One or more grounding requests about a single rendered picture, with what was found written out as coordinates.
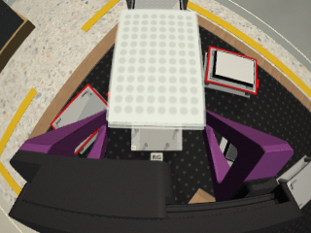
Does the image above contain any white microplate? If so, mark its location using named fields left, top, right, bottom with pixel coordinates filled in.
left=106, top=9, right=206, bottom=130

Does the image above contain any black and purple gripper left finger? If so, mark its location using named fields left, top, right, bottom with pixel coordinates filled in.
left=19, top=109, right=110, bottom=159

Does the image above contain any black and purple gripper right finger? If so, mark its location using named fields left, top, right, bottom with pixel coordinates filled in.
left=202, top=110, right=294, bottom=201

